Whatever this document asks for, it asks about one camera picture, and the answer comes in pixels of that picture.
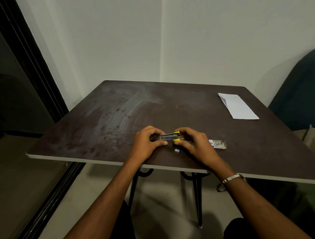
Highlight person's left hand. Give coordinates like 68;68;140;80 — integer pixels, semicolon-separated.
129;125;169;166

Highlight beige cloth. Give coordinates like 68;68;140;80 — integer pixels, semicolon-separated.
293;124;315;154

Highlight person's right hand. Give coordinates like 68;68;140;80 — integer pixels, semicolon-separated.
173;127;232;173

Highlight black metal table leg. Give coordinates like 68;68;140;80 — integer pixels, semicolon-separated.
180;171;211;229
127;168;155;213

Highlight black sliding door frame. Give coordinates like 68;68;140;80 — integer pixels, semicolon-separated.
0;0;86;239

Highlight white papers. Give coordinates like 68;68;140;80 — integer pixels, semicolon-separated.
217;93;260;120

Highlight person's left forearm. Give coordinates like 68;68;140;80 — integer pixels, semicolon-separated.
64;159;142;239

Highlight yellow and silver stapler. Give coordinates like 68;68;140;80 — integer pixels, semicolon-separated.
150;131;181;142

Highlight dark green sofa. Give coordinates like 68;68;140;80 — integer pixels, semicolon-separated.
247;49;315;239

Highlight silver bracelet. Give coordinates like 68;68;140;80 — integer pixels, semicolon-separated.
216;173;245;193

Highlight person's right forearm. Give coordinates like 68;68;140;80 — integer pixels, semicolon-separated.
213;169;311;239

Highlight blue staples box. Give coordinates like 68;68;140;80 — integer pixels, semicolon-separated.
208;139;227;150

